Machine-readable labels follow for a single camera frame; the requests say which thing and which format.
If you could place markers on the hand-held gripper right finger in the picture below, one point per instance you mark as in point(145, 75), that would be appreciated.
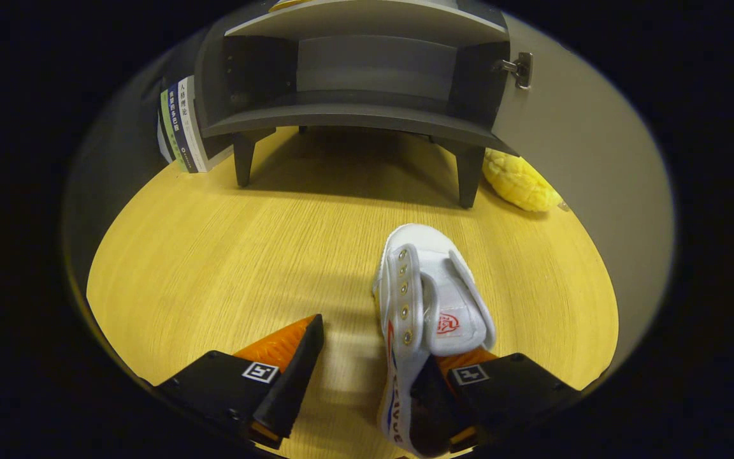
point(520, 389)

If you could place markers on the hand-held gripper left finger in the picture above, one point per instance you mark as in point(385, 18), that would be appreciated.
point(297, 382)

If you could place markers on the white shoe with red logo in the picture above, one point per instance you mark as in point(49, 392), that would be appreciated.
point(437, 287)

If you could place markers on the dark grey shoe cabinet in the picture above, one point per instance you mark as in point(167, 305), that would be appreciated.
point(354, 118)

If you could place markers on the metal door hinge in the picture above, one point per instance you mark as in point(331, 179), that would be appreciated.
point(520, 67)

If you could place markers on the yellow bread toy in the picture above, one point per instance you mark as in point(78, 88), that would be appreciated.
point(520, 182)

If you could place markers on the white book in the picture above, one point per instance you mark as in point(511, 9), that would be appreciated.
point(196, 127)

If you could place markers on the dark blue book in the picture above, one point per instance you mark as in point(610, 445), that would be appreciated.
point(179, 127)

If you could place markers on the green book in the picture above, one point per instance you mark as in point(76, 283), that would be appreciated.
point(169, 127)

